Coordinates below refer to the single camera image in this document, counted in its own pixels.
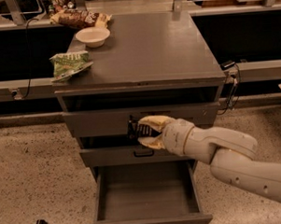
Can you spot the brown snack bag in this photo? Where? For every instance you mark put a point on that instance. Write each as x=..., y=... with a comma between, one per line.
x=80, y=19

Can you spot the grey bottom drawer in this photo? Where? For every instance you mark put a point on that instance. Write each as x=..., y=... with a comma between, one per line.
x=148, y=193

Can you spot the grey drawer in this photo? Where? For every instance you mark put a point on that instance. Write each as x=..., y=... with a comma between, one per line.
x=148, y=193
x=118, y=150
x=103, y=114

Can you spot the black rxbar chocolate bar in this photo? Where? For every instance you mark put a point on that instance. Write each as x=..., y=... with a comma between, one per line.
x=136, y=130

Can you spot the white bowl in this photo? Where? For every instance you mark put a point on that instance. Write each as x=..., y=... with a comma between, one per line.
x=93, y=37

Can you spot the grey drawer cabinet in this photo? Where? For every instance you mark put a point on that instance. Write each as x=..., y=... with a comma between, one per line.
x=144, y=52

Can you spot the grey middle drawer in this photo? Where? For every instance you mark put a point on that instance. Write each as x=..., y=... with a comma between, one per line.
x=118, y=150

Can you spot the green chip bag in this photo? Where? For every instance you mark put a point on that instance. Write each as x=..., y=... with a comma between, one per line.
x=68, y=64

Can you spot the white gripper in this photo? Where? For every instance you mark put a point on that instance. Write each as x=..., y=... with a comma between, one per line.
x=175, y=136

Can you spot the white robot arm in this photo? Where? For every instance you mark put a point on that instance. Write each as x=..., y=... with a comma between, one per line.
x=230, y=154

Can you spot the grey top drawer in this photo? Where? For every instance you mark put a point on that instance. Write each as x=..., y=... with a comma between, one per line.
x=103, y=114

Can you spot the black middle drawer handle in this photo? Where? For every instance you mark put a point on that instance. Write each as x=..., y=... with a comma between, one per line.
x=143, y=154

